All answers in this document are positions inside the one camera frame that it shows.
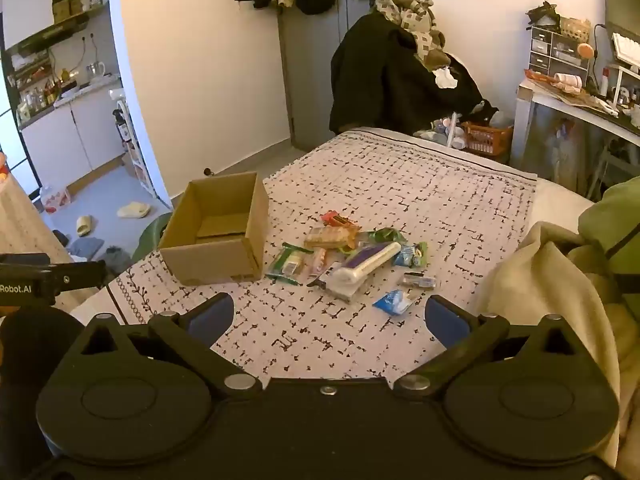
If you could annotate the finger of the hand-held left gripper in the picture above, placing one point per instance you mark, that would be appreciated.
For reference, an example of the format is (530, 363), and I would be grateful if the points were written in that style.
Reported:
(80, 275)

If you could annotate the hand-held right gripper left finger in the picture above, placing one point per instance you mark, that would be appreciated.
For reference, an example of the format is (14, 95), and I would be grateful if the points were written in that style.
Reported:
(216, 312)

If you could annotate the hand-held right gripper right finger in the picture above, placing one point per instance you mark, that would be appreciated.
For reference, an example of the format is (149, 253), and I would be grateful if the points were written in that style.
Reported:
(442, 317)

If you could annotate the small silver snack packet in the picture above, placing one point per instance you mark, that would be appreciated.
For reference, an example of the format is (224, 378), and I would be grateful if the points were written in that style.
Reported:
(419, 280)

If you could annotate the blue white snack packet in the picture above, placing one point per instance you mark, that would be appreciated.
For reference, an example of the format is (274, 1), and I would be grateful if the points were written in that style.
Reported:
(392, 302)

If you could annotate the brown cardboard box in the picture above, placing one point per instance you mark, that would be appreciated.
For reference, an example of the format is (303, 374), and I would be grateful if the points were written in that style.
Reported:
(215, 260)

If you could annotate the blue green plum packet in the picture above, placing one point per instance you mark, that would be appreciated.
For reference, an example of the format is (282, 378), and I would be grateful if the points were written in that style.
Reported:
(412, 255)

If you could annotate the green white snack packet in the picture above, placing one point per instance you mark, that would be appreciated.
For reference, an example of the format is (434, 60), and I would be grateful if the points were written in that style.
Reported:
(287, 262)

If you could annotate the white purple long packet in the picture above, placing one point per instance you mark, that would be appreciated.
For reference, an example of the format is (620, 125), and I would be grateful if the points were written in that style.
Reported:
(365, 262)

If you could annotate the pink clear snack packet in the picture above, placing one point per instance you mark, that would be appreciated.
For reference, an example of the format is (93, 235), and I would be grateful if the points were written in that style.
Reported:
(317, 260)

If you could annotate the orange brown biscuit packet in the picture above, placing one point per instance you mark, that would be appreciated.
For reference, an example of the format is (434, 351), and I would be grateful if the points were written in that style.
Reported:
(330, 237)

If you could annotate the grey clothes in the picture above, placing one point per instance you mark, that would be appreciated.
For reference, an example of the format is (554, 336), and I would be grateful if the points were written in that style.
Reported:
(100, 255)

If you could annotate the yellow slipper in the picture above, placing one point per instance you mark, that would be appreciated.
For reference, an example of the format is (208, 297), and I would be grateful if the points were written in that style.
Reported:
(84, 226)

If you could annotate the dotted cream curtain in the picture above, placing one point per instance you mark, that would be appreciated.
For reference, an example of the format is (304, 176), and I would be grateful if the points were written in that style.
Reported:
(25, 220)

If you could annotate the red white plastic bag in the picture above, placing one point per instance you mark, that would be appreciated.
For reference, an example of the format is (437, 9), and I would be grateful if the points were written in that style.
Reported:
(55, 200)

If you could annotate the cream slipper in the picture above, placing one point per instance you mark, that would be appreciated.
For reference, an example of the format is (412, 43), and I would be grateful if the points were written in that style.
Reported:
(134, 210)

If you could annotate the cream blanket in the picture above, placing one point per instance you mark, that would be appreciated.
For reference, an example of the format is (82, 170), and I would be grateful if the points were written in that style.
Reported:
(550, 285)

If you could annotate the white kitchen cabinet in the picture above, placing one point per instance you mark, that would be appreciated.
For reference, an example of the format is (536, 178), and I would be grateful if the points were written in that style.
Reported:
(65, 135)

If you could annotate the white shelf rack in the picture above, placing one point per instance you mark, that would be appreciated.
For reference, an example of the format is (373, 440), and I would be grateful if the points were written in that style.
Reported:
(135, 145)

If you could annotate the orange plastic basket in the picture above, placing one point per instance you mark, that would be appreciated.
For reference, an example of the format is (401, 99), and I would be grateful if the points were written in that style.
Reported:
(487, 137)

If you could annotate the green jacket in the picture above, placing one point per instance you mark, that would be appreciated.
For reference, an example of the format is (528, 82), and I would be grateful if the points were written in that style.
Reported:
(615, 220)

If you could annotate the glass pitcher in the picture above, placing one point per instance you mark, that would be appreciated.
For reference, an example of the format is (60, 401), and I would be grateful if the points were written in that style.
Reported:
(96, 71)

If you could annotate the range hood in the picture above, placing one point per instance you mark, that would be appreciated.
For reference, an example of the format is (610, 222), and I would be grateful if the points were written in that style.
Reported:
(45, 35)

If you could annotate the white desk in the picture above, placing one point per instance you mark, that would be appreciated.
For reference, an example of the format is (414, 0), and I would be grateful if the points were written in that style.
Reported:
(560, 105)

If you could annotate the black coat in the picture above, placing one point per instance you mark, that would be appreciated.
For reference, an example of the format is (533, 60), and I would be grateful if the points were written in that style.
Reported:
(390, 80)

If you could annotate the grey door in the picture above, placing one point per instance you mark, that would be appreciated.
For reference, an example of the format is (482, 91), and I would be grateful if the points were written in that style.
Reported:
(310, 85)

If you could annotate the white cabinet door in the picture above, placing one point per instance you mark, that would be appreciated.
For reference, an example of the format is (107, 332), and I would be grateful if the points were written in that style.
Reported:
(27, 0)

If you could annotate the grey drawer organizer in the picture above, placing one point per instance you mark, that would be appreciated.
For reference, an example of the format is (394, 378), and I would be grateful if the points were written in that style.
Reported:
(552, 50)

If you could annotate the checkered beige scarf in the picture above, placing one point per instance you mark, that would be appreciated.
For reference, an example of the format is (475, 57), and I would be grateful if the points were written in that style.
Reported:
(410, 15)

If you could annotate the white keyboard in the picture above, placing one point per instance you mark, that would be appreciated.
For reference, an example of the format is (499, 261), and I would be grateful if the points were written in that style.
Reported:
(627, 50)

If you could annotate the computer monitor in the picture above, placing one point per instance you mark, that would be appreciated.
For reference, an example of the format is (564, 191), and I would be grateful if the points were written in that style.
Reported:
(622, 5)

